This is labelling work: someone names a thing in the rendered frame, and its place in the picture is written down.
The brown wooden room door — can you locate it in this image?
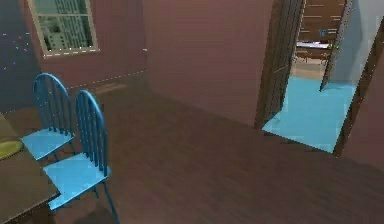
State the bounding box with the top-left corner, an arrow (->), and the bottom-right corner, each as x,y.
253,0 -> 306,130

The blue slatted chair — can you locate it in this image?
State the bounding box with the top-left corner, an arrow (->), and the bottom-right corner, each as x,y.
42,89 -> 121,224
20,72 -> 77,162

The white framed window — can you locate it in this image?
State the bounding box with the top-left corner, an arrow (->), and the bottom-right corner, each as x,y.
27,0 -> 101,58

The brown wooden chest of drawers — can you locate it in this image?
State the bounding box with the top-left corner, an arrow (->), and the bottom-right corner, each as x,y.
297,0 -> 348,44

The brown wooden table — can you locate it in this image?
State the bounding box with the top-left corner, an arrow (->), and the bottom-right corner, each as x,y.
0,112 -> 61,224

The yellow-green plate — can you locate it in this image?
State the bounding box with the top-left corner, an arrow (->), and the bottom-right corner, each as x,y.
0,139 -> 24,161

